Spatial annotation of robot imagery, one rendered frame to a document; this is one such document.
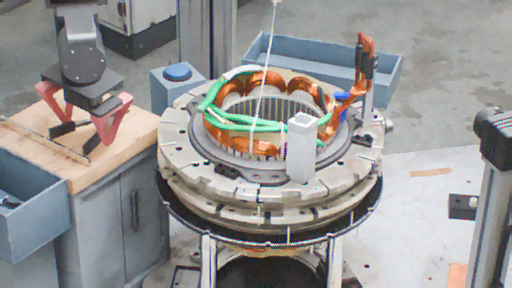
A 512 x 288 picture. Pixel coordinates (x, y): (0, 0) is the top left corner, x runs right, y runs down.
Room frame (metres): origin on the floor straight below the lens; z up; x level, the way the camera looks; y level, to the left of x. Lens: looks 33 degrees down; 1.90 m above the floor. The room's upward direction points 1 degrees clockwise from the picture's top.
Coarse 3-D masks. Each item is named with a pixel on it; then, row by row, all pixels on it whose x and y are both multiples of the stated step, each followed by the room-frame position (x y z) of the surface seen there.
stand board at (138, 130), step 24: (24, 120) 1.32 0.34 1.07; (48, 120) 1.32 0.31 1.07; (144, 120) 1.32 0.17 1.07; (0, 144) 1.25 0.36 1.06; (24, 144) 1.25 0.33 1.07; (72, 144) 1.26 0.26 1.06; (120, 144) 1.26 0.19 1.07; (144, 144) 1.28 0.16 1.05; (48, 168) 1.20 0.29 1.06; (72, 168) 1.20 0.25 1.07; (96, 168) 1.20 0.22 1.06; (72, 192) 1.17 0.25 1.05
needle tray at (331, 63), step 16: (256, 48) 1.59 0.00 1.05; (272, 48) 1.61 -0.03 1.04; (288, 48) 1.60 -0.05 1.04; (304, 48) 1.59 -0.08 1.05; (320, 48) 1.59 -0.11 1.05; (336, 48) 1.58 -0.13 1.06; (352, 48) 1.57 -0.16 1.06; (240, 64) 1.52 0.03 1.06; (256, 64) 1.51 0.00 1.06; (272, 64) 1.50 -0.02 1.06; (288, 64) 1.58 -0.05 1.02; (304, 64) 1.58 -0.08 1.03; (320, 64) 1.58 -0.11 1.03; (336, 64) 1.58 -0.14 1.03; (352, 64) 1.57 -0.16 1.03; (384, 64) 1.55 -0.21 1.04; (400, 64) 1.53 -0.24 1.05; (320, 80) 1.48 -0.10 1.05; (336, 80) 1.47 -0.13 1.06; (352, 80) 1.46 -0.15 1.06; (384, 80) 1.53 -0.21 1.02; (384, 96) 1.45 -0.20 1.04
